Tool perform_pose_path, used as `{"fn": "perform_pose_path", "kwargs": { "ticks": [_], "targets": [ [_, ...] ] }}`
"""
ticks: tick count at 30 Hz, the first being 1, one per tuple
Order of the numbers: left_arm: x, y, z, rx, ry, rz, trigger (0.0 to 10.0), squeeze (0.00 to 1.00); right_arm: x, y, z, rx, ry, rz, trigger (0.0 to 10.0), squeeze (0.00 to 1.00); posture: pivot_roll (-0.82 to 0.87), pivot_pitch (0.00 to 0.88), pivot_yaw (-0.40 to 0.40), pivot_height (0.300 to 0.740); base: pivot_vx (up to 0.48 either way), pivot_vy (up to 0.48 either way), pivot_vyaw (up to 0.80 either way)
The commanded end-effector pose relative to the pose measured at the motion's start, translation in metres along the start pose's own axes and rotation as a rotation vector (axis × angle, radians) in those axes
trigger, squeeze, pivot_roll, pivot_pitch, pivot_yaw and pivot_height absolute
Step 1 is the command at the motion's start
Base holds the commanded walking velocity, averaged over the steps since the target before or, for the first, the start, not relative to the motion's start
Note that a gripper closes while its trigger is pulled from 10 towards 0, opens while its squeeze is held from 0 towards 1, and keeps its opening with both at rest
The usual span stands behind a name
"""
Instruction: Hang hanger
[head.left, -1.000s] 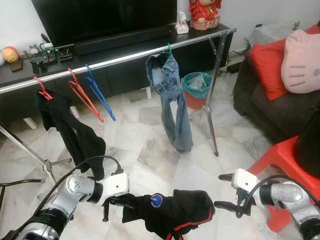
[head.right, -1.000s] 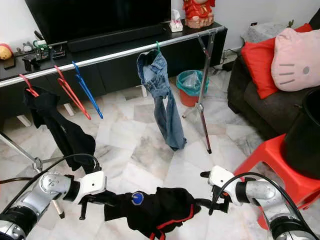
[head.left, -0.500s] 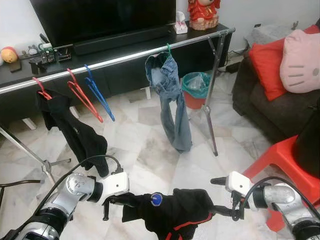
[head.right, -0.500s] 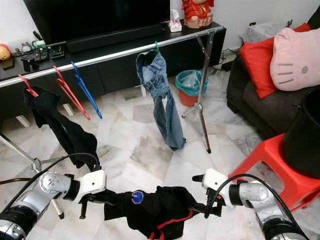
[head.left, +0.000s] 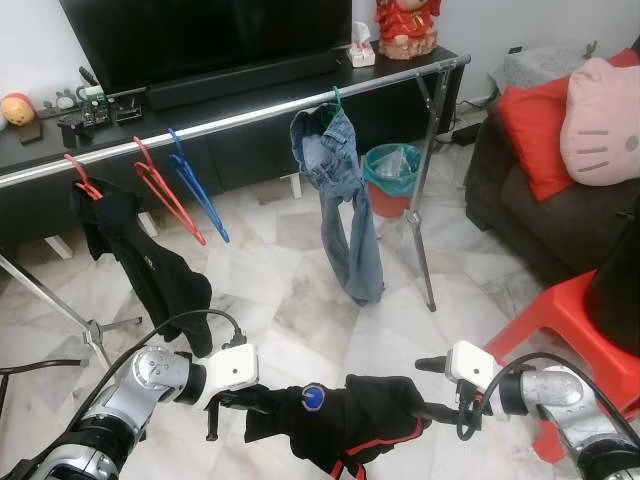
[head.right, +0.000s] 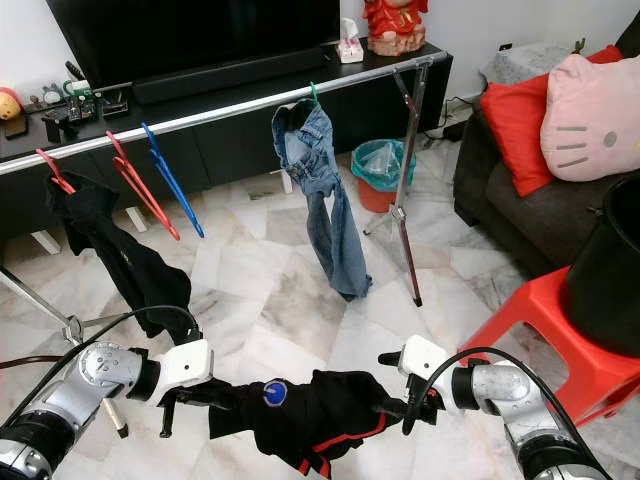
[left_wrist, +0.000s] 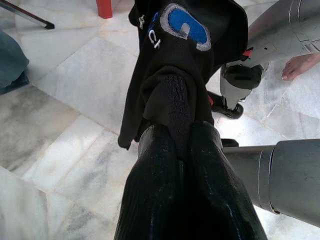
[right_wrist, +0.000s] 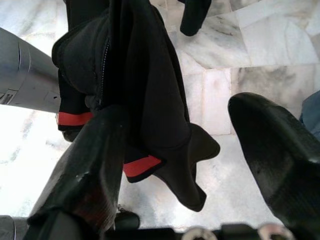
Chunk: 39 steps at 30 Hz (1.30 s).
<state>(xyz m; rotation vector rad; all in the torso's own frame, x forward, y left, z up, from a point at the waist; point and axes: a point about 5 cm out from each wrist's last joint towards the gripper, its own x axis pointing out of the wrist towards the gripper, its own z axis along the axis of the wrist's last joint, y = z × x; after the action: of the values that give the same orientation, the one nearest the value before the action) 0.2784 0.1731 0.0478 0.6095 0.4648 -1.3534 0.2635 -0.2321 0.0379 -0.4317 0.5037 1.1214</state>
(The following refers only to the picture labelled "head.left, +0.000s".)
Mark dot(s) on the red waste bin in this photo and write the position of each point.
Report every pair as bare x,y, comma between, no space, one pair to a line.
390,205

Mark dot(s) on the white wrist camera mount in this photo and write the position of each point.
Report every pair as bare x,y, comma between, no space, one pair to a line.
472,362
232,370

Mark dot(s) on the empty red hanger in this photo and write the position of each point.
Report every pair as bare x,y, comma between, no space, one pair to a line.
170,195

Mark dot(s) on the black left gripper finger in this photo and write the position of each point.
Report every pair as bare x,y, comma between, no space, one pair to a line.
270,400

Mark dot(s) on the green plastic bin bag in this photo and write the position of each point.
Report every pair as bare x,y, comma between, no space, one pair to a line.
393,168

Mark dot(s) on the red figurine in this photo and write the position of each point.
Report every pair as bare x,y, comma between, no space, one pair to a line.
407,30

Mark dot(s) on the black t-shirt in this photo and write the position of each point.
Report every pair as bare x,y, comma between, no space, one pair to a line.
150,260

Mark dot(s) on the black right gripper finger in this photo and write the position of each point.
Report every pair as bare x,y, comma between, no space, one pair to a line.
432,365
440,410

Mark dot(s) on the light grey throw cloth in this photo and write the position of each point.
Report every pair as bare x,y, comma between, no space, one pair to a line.
535,68

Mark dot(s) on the green desk gadget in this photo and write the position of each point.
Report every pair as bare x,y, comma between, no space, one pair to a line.
100,105

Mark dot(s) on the black soundbar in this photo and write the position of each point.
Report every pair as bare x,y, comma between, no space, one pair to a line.
245,78

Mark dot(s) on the black television cabinet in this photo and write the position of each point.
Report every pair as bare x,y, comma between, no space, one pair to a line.
390,110

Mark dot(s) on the black garment red stripe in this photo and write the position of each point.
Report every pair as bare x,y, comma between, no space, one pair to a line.
370,420

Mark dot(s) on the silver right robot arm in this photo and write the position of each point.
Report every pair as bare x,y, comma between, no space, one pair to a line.
570,400

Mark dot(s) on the blue jeans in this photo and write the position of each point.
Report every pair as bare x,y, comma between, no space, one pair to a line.
335,160

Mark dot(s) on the small grey figure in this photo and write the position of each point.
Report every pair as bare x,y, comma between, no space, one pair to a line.
66,99

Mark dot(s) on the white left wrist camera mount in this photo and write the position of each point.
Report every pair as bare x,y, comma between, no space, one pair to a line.
232,370

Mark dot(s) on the green hanger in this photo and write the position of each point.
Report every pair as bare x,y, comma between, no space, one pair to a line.
337,96

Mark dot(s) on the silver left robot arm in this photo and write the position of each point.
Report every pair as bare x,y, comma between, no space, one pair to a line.
130,390

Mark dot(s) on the red hanger carrying shirt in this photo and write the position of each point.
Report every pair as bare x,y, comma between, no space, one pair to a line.
88,188

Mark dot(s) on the black laundry basket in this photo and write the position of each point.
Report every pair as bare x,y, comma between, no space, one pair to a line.
618,290

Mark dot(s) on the white tissue box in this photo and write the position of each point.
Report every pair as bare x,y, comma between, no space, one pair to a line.
361,50

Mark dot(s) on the silver metal clothes rack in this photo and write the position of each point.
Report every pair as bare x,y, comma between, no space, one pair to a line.
240,118

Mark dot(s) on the red plastic stool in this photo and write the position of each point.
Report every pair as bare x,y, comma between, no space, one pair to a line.
560,320

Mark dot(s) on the grey sofa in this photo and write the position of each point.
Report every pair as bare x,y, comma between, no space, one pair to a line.
550,225

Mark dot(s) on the black television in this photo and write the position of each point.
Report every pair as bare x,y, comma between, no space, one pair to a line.
200,40

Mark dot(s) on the blue hanger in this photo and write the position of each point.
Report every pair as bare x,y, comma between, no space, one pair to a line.
200,190

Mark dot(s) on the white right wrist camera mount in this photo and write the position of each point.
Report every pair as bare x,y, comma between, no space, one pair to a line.
472,362

